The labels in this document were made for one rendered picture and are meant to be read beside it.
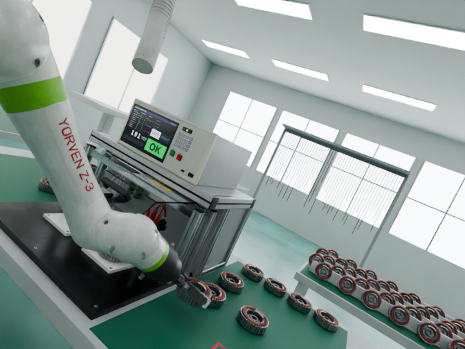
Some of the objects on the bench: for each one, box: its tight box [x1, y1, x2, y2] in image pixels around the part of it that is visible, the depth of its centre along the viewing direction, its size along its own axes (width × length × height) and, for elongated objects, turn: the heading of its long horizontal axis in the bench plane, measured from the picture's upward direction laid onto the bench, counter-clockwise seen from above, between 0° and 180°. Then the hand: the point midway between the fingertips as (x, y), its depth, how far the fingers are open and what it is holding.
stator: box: [237, 305, 269, 334], centre depth 102 cm, size 11×11×4 cm
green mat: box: [89, 261, 348, 349], centre depth 101 cm, size 94×61×1 cm, turn 77°
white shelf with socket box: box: [66, 89, 129, 165], centre depth 194 cm, size 35×37×46 cm
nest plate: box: [43, 213, 71, 236], centre depth 111 cm, size 15×15×1 cm
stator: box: [218, 271, 244, 293], centre depth 123 cm, size 11×11×4 cm
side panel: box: [191, 208, 253, 280], centre depth 128 cm, size 28×3×32 cm, turn 77°
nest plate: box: [81, 248, 134, 274], centre depth 101 cm, size 15×15×1 cm
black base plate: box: [0, 202, 192, 321], centre depth 107 cm, size 47×64×2 cm
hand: (193, 289), depth 90 cm, fingers closed on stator, 11 cm apart
